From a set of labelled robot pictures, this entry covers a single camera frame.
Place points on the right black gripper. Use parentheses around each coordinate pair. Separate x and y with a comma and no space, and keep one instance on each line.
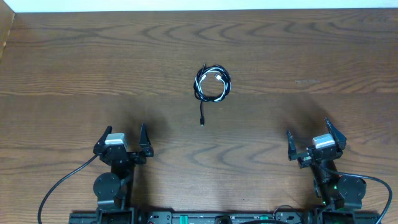
(305,160)

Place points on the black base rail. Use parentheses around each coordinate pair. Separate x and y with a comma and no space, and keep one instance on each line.
(136,216)

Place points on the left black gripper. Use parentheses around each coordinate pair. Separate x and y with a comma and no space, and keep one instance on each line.
(134,155)

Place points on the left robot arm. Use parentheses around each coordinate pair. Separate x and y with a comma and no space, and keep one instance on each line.
(112,188)

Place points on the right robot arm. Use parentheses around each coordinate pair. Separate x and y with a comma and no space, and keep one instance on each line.
(338,191)

